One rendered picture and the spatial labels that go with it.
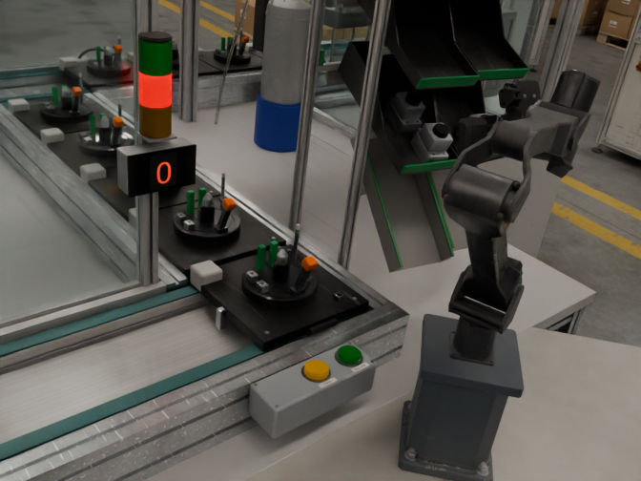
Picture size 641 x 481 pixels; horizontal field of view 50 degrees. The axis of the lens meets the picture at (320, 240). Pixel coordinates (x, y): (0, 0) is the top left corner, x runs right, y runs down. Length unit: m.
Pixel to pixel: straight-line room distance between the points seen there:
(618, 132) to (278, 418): 4.60
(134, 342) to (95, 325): 0.07
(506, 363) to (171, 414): 0.49
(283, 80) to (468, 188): 1.38
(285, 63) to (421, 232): 0.85
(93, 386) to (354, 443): 0.42
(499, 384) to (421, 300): 0.54
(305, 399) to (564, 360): 0.60
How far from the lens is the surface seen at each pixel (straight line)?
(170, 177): 1.16
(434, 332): 1.08
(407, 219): 1.40
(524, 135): 0.82
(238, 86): 2.54
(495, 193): 0.76
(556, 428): 1.31
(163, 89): 1.10
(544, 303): 1.64
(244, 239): 1.43
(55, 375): 1.19
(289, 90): 2.10
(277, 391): 1.08
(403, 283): 1.57
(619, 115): 5.41
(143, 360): 1.20
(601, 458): 1.29
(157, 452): 1.07
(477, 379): 1.02
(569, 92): 1.06
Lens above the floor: 1.68
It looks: 29 degrees down
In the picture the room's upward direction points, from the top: 8 degrees clockwise
